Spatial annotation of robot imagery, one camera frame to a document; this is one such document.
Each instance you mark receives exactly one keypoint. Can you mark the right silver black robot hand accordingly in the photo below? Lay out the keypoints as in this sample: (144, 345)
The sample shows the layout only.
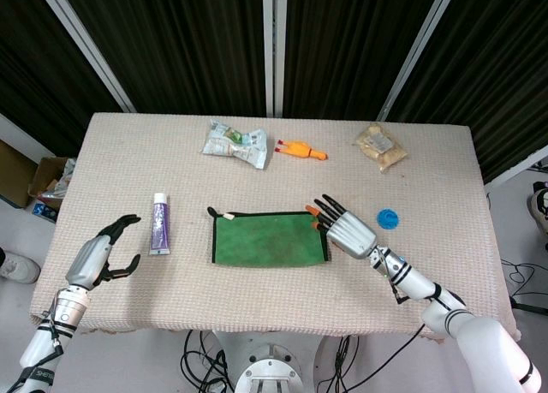
(351, 234)

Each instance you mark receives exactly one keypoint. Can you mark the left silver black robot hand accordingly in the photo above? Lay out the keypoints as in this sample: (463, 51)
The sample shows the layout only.
(87, 260)

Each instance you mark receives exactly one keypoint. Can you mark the dark green cloth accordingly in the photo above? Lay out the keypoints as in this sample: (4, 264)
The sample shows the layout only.
(265, 243)

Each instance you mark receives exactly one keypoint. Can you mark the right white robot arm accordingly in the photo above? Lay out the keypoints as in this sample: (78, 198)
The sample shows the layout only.
(471, 333)

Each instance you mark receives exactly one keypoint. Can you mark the blue round plastic flange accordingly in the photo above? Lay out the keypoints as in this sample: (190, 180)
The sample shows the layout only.
(387, 218)

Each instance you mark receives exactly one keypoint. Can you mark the blue packet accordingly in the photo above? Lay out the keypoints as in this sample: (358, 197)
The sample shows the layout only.
(45, 211)

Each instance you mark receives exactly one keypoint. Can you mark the white sneaker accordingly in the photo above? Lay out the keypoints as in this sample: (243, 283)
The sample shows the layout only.
(19, 269)

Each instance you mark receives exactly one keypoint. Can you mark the purple white toothpaste tube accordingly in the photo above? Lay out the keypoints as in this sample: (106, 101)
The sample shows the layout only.
(159, 226)

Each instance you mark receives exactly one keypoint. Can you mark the clear bag of beige snacks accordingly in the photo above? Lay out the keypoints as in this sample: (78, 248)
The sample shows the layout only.
(381, 147)

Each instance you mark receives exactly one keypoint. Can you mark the beige waffle tablecloth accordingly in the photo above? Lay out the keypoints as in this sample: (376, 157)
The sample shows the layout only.
(128, 174)

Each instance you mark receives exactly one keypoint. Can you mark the open cardboard box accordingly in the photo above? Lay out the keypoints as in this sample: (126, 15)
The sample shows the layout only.
(43, 174)

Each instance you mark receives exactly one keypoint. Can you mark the yellow rubber chicken toy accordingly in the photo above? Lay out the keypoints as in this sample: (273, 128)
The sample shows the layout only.
(299, 149)

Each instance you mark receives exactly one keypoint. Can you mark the brown flat cardboard panel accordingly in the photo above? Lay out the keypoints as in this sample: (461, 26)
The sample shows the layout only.
(15, 174)

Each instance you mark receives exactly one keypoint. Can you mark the crumpled silver snack bag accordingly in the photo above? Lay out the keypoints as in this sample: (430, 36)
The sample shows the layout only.
(227, 147)

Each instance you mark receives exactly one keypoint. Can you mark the white robot torso base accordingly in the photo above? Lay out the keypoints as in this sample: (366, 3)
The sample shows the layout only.
(267, 371)

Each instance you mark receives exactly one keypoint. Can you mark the black curtain panel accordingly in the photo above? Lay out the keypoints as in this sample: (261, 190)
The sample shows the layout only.
(351, 46)
(34, 67)
(180, 46)
(492, 67)

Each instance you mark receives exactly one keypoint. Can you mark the black and white shoe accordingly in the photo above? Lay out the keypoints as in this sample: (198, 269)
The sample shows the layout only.
(540, 204)

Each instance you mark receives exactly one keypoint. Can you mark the white frame base rail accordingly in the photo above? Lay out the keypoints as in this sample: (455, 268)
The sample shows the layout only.
(518, 164)

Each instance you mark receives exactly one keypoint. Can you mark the white metal frame post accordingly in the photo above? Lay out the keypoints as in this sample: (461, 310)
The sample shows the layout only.
(85, 46)
(268, 46)
(419, 46)
(281, 46)

